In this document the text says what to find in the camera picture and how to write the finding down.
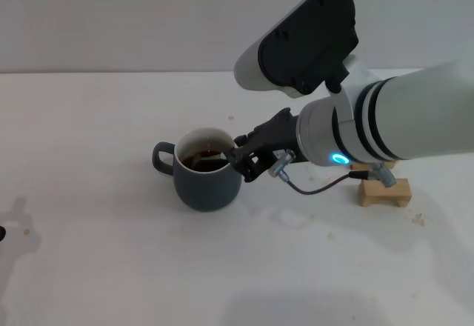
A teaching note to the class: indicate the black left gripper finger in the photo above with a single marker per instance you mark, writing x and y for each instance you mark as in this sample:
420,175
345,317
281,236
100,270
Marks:
1,232

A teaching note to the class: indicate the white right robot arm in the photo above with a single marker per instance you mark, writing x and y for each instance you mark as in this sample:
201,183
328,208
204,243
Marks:
370,118

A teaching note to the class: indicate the dark grey ceramic cup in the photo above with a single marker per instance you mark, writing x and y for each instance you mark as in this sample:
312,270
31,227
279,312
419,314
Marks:
207,189

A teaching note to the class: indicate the light wooden block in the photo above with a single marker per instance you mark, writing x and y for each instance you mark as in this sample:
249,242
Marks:
381,189

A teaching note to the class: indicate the orange wooden block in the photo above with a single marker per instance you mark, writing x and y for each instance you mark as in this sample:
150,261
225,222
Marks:
387,165

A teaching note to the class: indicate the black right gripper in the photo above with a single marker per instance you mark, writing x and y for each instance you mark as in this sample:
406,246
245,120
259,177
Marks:
277,137

